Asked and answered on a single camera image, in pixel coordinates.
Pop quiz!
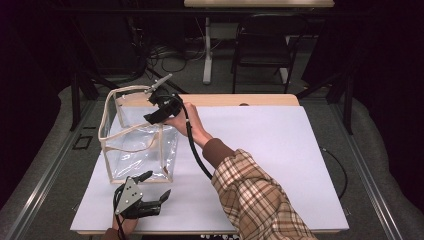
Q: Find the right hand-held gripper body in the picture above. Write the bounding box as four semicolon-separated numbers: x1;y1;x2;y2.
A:
144;73;184;118

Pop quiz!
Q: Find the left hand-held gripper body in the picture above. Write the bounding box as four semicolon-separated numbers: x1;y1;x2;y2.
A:
113;177;163;220

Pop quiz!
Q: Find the clear plastic bag beige trim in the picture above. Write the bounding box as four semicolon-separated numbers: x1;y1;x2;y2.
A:
97;85;183;185

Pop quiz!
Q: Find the person's left hand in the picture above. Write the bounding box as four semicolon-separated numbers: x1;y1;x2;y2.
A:
112;216;139;234

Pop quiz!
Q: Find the person's right hand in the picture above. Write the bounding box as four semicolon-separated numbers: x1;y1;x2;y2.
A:
164;101;214;149

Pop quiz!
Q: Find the black metal stand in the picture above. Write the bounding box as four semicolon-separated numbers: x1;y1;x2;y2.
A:
296;66;355;136
68;63;111;132

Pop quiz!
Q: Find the white table mat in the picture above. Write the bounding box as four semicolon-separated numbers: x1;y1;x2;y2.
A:
69;105;350;233

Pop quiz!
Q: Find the black folding chair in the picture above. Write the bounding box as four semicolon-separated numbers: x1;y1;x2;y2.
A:
230;13;308;95

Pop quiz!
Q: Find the white desk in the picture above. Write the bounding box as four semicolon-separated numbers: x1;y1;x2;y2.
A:
183;0;336;86

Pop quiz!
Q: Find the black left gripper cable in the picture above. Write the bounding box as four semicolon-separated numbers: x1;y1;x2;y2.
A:
112;184;127;240

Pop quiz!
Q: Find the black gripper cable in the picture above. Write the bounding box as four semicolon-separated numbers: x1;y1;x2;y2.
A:
112;184;127;240
171;93;349;200

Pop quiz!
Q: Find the bundle of floor cables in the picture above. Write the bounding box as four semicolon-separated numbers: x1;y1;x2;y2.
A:
146;34;208;74

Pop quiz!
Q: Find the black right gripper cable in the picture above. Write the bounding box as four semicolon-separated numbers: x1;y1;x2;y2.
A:
171;93;349;200

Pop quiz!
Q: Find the black floor socket frame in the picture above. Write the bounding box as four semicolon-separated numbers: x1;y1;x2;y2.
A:
72;134;94;151

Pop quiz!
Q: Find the grey metal floor rail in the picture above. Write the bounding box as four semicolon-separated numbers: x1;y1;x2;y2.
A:
328;99;405;240
0;99;98;240

